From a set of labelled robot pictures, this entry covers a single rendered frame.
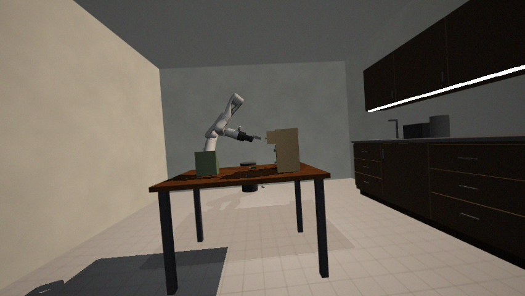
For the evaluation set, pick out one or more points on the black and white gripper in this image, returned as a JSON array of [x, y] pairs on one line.
[[241, 136]]

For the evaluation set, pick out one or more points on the tan wooden chest of drawers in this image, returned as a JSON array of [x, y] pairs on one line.
[[287, 149]]

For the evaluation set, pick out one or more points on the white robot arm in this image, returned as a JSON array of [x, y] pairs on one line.
[[221, 121]]

